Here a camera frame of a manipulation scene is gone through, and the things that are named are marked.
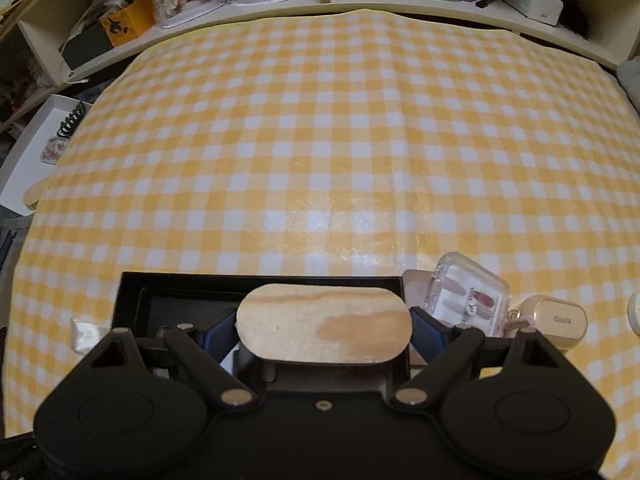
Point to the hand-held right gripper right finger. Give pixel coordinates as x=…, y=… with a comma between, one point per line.
x=426, y=331

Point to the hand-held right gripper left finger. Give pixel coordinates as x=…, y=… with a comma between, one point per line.
x=221, y=334

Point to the clear nail tip case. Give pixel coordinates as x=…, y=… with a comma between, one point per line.
x=467, y=292

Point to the black rectangular box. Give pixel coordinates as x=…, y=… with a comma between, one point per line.
x=175, y=290

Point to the oval wooden block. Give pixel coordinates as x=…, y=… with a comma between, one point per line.
x=36, y=192
x=325, y=322

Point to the gold earbud case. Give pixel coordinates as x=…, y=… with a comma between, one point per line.
x=555, y=322

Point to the silver satin ribbon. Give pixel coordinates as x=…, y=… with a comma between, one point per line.
x=89, y=335

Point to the yellow checked tablecloth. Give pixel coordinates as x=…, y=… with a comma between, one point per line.
x=320, y=150

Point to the white round container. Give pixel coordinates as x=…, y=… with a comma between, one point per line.
x=635, y=314

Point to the pink nail tip case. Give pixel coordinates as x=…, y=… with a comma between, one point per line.
x=54, y=150

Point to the white tray box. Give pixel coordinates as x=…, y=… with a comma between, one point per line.
x=30, y=160

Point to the black hair claw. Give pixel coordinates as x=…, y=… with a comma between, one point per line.
x=71, y=120

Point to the dark storage box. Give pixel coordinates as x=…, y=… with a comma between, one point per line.
x=87, y=45

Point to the grey cloth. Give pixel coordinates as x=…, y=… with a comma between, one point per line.
x=631, y=82

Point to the yellow cartoon box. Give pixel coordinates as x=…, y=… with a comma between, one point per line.
x=127, y=20

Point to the cream shelf unit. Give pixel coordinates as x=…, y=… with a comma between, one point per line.
x=325, y=6

